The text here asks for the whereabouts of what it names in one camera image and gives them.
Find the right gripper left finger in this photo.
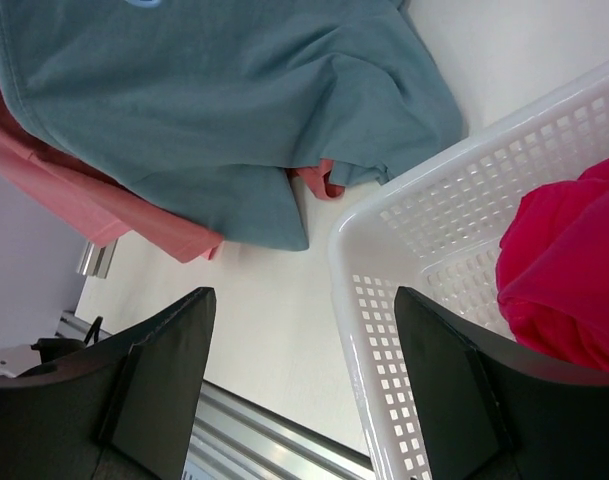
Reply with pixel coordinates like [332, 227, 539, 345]
[0, 287, 216, 479]

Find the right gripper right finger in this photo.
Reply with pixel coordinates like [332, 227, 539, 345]
[394, 287, 609, 479]

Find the magenta t shirt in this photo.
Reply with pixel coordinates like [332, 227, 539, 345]
[496, 159, 609, 372]

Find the blue grey t shirt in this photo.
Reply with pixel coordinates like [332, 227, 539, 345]
[0, 1, 464, 251]

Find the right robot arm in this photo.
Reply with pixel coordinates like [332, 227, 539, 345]
[0, 287, 609, 479]

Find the salmon pink t shirt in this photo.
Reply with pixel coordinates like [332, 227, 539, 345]
[0, 45, 346, 262]

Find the white plastic basket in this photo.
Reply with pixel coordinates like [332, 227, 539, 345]
[329, 61, 609, 479]

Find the front aluminium rail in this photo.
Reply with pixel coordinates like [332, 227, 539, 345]
[58, 312, 373, 480]

